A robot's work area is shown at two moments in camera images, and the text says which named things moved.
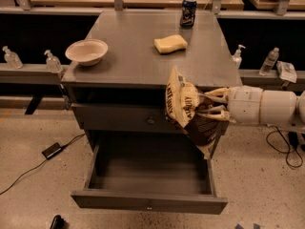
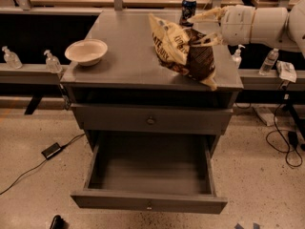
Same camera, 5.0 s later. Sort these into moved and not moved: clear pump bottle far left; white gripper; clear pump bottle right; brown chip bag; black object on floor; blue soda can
Moved: white gripper; brown chip bag
Not moved: clear pump bottle right; clear pump bottle far left; black object on floor; blue soda can
